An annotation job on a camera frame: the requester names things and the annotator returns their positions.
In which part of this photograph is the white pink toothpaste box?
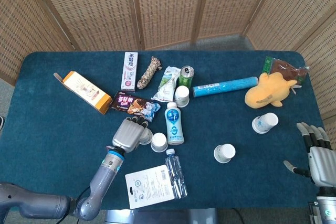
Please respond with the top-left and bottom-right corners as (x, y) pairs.
(120, 51), (139, 93)

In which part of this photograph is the white paper cup blue flower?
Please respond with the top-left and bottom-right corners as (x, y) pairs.
(150, 132), (169, 153)

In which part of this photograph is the white blue milk bottle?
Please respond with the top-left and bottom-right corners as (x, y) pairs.
(164, 102), (185, 146)

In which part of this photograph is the blue paper roll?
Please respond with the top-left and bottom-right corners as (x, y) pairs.
(192, 76), (259, 98)

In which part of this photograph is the teal table cloth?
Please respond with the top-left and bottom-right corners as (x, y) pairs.
(0, 50), (325, 210)

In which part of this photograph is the silver foil pouch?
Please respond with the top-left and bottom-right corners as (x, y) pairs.
(151, 66), (182, 103)

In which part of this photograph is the green brown snack bag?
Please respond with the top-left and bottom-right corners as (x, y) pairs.
(263, 56), (310, 86)

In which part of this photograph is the white object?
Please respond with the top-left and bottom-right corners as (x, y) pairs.
(251, 112), (279, 134)

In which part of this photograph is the white paper cup green flower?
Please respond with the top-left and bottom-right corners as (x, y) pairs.
(174, 86), (190, 108)
(213, 143), (236, 164)

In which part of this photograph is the wicker folding screen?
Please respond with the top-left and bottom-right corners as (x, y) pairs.
(0, 0), (336, 151)

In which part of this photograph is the clear plastic water bottle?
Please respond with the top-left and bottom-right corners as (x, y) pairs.
(165, 148), (188, 199)

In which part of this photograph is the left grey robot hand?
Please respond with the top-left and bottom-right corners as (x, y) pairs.
(112, 116), (150, 153)

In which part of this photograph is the orange cream cardboard box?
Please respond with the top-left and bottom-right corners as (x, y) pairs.
(53, 70), (113, 115)

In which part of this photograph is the yellow plush toy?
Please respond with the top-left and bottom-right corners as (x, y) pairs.
(244, 72), (298, 110)

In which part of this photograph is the brown chocolate snack bag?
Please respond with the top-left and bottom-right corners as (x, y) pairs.
(109, 91), (161, 122)

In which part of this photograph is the green drink can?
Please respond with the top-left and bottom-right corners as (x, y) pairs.
(178, 65), (195, 89)

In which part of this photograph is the brown white rope bundle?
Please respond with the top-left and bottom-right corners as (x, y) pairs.
(136, 56), (163, 90)

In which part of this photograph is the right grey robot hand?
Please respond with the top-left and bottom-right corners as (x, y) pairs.
(283, 122), (336, 188)

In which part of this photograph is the white paper cup blue print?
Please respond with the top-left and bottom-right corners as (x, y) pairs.
(139, 129), (153, 145)

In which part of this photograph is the grey robot torso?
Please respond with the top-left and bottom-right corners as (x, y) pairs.
(104, 207), (218, 224)

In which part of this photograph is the white blister card package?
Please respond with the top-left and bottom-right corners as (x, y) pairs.
(124, 164), (175, 210)

